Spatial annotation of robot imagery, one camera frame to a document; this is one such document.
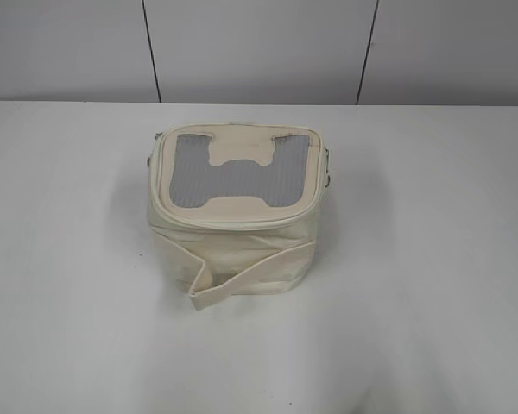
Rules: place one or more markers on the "cream fabric zipper bag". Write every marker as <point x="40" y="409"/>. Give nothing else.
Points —
<point x="234" y="208"/>

